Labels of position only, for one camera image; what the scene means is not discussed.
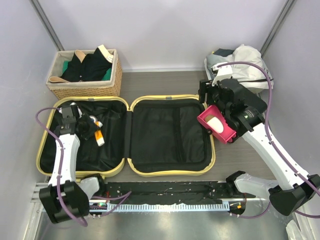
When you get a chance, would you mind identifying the orange and white tube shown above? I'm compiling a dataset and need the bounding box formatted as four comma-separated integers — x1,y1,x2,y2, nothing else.
94,121,105,147

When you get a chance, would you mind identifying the grey garment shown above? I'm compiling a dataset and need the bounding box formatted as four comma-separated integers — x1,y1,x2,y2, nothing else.
204,44,274,94

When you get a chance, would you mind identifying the black and pink drawer box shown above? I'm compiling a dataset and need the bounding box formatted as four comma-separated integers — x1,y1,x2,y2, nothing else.
196,83,267,145

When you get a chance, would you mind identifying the yellow hard-shell suitcase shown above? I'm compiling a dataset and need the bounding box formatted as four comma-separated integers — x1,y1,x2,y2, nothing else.
35,94,216,179

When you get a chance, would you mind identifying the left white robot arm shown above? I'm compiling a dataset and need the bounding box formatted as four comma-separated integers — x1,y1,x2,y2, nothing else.
39,102,107,227

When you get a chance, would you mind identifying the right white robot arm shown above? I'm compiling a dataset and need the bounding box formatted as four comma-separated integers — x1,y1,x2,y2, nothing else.
197,78,320,216

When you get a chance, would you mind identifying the white plastic mesh basket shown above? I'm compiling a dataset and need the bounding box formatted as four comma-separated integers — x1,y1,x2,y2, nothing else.
204,58,274,94

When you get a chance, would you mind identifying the woven wicker basket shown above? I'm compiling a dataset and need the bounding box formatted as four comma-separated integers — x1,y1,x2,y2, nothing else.
46,45,123,99

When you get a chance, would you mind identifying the green cloth in basket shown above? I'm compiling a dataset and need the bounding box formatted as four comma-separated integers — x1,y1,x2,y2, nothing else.
62,61,112,81

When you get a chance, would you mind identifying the beige shoe insole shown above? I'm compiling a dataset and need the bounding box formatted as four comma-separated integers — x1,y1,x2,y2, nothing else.
49,76,68,83

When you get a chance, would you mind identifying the black clothing in basket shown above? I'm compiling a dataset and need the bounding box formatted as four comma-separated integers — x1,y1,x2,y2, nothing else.
60,48,112,83

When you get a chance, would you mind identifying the beige item with white tag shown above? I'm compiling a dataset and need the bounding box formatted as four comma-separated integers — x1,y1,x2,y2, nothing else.
97,44,114,64

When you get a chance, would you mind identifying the crumpled white plastic bag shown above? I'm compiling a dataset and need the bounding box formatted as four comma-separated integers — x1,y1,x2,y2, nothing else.
285,220,305,240

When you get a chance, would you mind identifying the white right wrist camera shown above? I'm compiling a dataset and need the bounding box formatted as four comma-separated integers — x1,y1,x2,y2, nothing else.
211,64,233,87

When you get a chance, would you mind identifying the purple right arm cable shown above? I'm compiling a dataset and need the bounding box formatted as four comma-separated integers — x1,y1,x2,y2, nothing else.
217,61,320,218

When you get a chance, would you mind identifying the white slotted cable duct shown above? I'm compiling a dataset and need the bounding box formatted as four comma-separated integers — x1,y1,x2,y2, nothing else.
88,202,231,213

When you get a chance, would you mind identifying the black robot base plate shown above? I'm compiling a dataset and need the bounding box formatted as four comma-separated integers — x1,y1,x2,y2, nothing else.
95,181,255,205

